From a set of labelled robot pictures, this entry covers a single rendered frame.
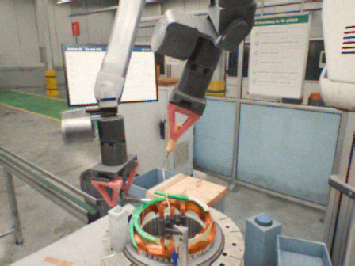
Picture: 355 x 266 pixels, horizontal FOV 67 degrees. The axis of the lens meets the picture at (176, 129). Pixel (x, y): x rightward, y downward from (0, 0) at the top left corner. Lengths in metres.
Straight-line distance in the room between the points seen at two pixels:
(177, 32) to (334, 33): 0.44
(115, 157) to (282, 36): 2.36
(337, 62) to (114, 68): 0.52
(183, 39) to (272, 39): 2.37
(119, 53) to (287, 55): 2.25
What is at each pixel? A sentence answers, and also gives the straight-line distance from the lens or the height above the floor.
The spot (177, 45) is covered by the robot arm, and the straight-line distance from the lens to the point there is 0.46.
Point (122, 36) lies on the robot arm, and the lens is 0.65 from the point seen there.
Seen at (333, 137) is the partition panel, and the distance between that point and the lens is 2.77.
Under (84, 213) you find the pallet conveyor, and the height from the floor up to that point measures 0.74.
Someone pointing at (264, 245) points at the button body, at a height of 0.99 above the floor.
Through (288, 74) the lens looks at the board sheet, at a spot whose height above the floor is 1.34.
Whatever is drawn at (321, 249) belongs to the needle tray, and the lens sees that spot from 0.79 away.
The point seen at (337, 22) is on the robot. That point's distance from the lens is 0.79.
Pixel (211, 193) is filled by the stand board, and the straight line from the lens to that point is 0.91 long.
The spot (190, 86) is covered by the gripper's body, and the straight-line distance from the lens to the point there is 0.50.
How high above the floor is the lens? 1.49
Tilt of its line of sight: 15 degrees down
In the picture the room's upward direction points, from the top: straight up
